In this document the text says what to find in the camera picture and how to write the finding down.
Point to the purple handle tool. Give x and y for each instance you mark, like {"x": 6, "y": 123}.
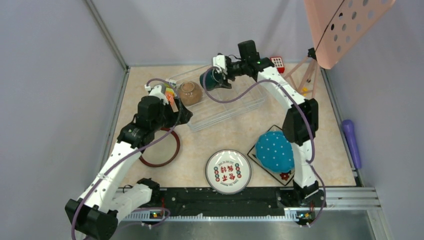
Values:
{"x": 349, "y": 133}

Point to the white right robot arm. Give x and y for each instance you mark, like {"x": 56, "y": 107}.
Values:
{"x": 301, "y": 120}

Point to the dark green mug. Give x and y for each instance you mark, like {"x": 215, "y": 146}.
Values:
{"x": 210, "y": 80}

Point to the blue polka dot plate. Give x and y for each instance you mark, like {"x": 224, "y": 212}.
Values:
{"x": 275, "y": 152}

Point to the square floral plate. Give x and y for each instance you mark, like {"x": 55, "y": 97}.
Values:
{"x": 283, "y": 178}

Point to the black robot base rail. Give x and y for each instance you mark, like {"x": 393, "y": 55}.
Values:
{"x": 250, "y": 202}

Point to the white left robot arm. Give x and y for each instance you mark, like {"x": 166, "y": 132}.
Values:
{"x": 97, "y": 212}

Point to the brown speckled bowl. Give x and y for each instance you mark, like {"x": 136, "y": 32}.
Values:
{"x": 190, "y": 93}

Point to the yellow triangle toy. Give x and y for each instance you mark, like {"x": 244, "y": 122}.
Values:
{"x": 304, "y": 91}

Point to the red rimmed round plate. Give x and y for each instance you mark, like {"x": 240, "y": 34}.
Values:
{"x": 162, "y": 152}

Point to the pink perforated music stand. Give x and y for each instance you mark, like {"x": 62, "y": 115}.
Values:
{"x": 336, "y": 26}

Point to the orange patterned bowl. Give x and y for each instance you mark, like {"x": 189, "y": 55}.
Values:
{"x": 170, "y": 94}

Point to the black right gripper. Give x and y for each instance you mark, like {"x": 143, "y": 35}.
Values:
{"x": 226, "y": 84}

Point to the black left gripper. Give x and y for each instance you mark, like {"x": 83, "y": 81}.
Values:
{"x": 174, "y": 115}

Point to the red toy block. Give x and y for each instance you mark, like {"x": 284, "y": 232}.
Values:
{"x": 278, "y": 63}

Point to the white printed plate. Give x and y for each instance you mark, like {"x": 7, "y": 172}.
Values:
{"x": 228, "y": 172}

